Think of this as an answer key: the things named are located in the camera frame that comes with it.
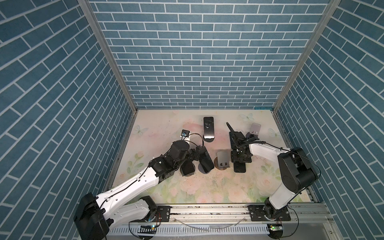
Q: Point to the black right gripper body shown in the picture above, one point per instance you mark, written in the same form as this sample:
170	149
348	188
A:
237	156

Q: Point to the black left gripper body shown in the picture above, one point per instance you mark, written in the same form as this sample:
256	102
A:
179	163

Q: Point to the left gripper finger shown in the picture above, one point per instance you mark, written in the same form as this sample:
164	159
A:
190	155
199	153

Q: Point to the wooden base phone stand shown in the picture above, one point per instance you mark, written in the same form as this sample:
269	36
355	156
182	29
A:
223	160

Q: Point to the purple metal phone stand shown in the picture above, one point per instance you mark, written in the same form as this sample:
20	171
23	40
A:
254	130

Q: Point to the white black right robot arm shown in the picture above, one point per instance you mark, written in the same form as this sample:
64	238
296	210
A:
297	171

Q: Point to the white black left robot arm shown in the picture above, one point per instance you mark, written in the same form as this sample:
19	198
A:
96	215

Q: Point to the black back phone stand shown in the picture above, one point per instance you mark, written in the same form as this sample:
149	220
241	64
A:
208	139

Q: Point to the black stand far left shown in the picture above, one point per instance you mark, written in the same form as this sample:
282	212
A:
188	174

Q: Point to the left controller board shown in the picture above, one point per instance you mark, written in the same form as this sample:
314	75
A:
147	230

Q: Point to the controller board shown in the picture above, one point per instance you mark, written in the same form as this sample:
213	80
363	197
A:
147	230
276	228

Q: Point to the right controller board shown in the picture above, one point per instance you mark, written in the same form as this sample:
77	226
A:
276	228

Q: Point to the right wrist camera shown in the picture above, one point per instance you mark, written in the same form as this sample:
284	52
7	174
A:
251	137

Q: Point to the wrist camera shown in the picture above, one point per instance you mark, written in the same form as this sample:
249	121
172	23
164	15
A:
185	135
251	137

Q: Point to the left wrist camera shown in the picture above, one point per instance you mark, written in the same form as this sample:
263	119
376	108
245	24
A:
185	135

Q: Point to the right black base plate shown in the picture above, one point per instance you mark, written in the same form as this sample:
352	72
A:
259	213

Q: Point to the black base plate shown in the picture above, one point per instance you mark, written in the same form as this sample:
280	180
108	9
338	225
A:
259	213
162	212

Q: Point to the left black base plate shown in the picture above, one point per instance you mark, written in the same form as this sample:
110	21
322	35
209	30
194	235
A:
162	212

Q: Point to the white slotted cable duct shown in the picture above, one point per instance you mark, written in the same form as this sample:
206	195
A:
194	230

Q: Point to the aluminium mounting rail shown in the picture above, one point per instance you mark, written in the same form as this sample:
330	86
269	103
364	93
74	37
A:
228	213

